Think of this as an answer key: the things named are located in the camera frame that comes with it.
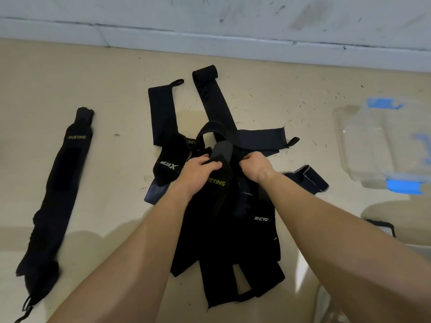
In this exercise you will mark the person's left fingers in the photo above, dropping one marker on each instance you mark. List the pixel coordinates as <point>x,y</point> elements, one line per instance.
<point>210,165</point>

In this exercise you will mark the dark wrap with end loop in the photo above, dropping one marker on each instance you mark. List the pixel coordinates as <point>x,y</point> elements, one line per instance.
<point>261,139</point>

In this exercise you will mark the black wrap with thumb loop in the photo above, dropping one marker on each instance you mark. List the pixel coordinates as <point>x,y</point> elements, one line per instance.
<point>162,114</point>

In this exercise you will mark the wide black wrap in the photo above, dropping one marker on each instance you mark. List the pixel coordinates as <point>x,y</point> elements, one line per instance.
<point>232,282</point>

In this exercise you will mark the person's left hand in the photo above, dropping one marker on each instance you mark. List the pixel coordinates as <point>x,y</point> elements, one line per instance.
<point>193,176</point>

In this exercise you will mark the black wrap small white print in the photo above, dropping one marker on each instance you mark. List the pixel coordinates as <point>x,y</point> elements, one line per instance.
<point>259,225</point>

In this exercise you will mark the black wrap with rolled end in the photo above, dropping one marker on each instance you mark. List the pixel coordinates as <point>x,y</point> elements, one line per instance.
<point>213,97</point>

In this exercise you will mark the person's right fingers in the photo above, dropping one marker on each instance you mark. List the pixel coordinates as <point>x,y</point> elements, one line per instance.
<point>245,162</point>

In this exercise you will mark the short black wrap white print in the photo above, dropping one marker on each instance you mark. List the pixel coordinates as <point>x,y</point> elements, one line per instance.
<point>170,158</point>

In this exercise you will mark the long black wrist wrap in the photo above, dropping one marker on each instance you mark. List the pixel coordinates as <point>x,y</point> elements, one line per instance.
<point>55,198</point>

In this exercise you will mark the black wrap with yellow print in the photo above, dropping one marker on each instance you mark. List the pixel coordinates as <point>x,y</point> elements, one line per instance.
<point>219,198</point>

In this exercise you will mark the navy wrap with white edging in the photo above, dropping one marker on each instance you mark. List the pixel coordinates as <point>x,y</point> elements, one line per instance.
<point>311,179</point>

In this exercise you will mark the person's right forearm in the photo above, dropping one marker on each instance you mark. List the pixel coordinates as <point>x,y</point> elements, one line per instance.
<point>336,252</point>

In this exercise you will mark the clear plastic box blue latches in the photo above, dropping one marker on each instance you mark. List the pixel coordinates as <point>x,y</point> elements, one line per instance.
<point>380,144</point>

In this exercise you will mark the navy blue wrap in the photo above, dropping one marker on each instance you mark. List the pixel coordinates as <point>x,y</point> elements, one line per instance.
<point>156,193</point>

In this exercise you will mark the person's left forearm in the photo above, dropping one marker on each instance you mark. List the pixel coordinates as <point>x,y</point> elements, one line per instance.
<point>134,262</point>

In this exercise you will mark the person's right hand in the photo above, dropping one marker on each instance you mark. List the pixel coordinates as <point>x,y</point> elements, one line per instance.
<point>259,169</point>

